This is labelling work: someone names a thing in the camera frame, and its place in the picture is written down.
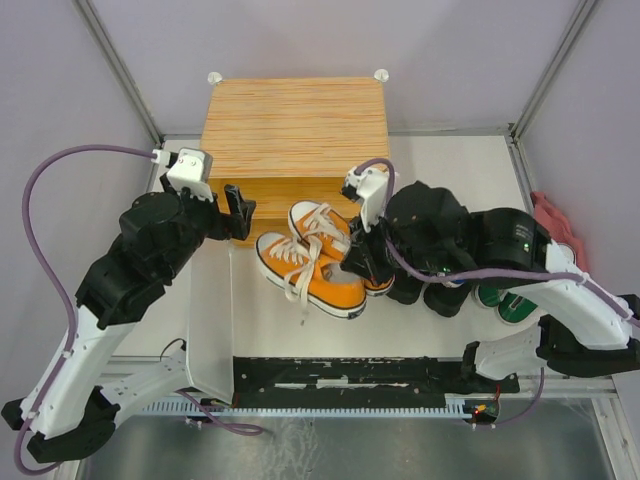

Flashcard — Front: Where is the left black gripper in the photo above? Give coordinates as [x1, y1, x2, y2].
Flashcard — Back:
[162, 171, 257, 278]

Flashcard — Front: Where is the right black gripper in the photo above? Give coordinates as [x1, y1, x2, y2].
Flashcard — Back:
[341, 200, 462, 286]

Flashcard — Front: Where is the orange sneaker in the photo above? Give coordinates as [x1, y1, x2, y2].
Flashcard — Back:
[287, 200, 395, 296]
[255, 232, 367, 320]

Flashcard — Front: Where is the blue sneaker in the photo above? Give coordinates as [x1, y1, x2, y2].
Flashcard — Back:
[443, 280, 469, 288]

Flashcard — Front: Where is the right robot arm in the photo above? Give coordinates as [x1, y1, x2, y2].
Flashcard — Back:
[341, 178, 639, 391]

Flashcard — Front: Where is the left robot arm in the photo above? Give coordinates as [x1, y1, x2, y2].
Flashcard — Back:
[1, 185, 256, 472]

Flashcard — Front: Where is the black shoe left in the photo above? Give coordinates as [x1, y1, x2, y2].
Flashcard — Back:
[386, 270, 424, 305]

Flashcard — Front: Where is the wood pattern shoe cabinet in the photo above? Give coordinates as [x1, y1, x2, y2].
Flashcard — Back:
[200, 77, 390, 248]

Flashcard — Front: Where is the white cabinet corner connector left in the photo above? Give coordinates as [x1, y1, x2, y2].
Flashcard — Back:
[207, 72, 223, 86]

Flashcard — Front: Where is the white cabinet corner connector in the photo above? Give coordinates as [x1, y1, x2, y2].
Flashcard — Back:
[207, 72, 223, 86]
[374, 69, 390, 83]

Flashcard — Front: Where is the white cabinet corner connector right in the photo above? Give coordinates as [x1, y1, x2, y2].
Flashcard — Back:
[374, 69, 390, 83]

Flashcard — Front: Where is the green sneaker left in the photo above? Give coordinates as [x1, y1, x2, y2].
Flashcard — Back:
[473, 286, 504, 308]

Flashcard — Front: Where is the green sneaker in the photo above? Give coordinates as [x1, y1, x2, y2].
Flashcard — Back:
[497, 292, 537, 325]
[473, 286, 504, 308]

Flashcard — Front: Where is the green sneaker right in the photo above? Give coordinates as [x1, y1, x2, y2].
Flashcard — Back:
[497, 292, 537, 325]

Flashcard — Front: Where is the pink cloth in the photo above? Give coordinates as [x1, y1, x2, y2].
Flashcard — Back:
[530, 191, 589, 271]

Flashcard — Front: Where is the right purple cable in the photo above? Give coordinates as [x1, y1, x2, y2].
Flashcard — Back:
[355, 158, 634, 431]

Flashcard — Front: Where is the purple cable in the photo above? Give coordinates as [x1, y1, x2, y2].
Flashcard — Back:
[12, 143, 271, 474]
[355, 158, 634, 431]

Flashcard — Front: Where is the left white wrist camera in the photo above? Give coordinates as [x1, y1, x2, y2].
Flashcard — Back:
[166, 148, 214, 202]

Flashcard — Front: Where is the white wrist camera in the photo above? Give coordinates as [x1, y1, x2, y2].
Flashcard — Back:
[166, 148, 214, 202]
[341, 158, 397, 233]

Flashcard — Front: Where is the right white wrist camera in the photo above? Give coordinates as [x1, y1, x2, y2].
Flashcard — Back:
[341, 158, 397, 233]

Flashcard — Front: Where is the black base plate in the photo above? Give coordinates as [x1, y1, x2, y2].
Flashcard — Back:
[233, 357, 520, 409]

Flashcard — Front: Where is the left aluminium frame post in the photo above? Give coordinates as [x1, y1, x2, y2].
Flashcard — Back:
[72, 0, 164, 146]

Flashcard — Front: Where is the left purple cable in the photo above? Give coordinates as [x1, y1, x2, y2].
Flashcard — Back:
[12, 143, 271, 474]

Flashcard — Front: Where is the white cable duct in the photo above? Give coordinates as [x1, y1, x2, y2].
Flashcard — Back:
[139, 397, 476, 416]

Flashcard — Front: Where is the aluminium rail frame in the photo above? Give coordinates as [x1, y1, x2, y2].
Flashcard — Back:
[521, 120, 639, 479]

